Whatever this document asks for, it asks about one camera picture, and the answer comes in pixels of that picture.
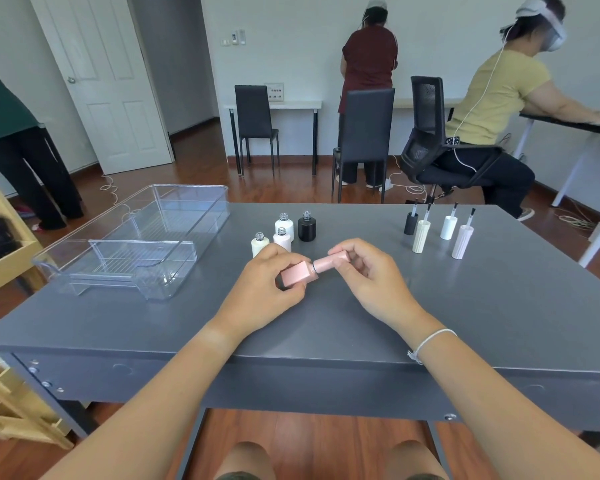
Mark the person's left hand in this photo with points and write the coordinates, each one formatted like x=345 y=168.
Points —
x=255 y=294

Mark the white nail polish bottle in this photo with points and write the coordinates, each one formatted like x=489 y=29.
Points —
x=289 y=224

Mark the person's leg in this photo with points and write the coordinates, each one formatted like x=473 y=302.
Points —
x=415 y=459
x=245 y=462

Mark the light pink round bottle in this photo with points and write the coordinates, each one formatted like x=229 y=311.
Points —
x=282 y=241

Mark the cream nail polish bottle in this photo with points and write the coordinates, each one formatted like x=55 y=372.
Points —
x=260 y=247

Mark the pink square nail polish bottle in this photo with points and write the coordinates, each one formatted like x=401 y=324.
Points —
x=297 y=274

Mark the clear plastic divider insert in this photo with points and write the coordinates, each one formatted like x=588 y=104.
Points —
x=145 y=274

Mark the person's left forearm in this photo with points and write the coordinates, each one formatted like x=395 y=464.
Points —
x=155 y=404

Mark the white brush cap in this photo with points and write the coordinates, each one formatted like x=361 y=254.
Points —
x=448 y=227

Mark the grey table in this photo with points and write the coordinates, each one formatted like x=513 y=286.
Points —
x=330 y=334

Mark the white desk with black legs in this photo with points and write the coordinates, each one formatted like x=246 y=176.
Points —
x=290 y=104

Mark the light wooden rack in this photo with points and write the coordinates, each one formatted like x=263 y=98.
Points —
x=10 y=259

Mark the black mesh office chair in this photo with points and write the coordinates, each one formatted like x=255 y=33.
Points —
x=425 y=99

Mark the black dining chair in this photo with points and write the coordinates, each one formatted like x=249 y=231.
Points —
x=252 y=109
x=367 y=124

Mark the person's left leg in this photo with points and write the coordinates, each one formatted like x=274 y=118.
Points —
x=245 y=462

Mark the wooden desk with black legs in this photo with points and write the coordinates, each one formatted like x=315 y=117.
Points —
x=430 y=101

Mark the lilac ribbed brush cap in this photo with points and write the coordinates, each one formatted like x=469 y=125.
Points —
x=462 y=242

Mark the white panelled door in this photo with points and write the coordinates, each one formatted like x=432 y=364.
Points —
x=105 y=94

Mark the black brush cap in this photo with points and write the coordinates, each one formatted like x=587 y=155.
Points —
x=410 y=224

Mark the black nail polish bottle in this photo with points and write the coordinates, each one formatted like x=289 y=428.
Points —
x=307 y=229

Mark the cream ribbed brush cap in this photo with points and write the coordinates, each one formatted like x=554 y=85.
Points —
x=421 y=237

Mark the clear plastic organizer tray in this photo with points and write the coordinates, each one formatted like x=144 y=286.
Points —
x=180 y=214

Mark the white wall switch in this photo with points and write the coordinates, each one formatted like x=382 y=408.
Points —
x=237 y=37

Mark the white socket panel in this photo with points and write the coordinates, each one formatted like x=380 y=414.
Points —
x=274 y=92

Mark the white power strip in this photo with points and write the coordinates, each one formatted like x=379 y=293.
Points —
x=386 y=184

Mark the person's right forearm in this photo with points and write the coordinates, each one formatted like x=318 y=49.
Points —
x=505 y=409

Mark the person's right leg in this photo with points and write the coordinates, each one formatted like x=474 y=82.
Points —
x=415 y=459

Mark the black-topped desk with white legs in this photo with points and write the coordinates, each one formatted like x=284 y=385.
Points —
x=545 y=118

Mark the pink square brush cap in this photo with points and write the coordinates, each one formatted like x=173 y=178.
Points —
x=325 y=263

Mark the person's right hand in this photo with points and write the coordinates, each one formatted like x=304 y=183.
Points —
x=380 y=289

